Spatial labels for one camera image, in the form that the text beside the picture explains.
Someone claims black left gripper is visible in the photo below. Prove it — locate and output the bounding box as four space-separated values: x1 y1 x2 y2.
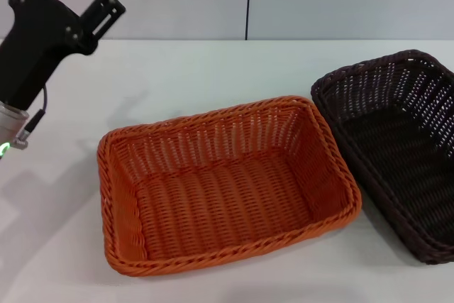
0 0 132 111

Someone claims black vertical wall panel strip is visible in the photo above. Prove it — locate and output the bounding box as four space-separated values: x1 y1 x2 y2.
244 0 253 40

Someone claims dark brown woven plastic basket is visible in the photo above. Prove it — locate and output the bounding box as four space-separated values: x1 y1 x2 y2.
310 49 454 267

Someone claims orange woven plastic basket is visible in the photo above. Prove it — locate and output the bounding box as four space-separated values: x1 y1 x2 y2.
96 95 362 278

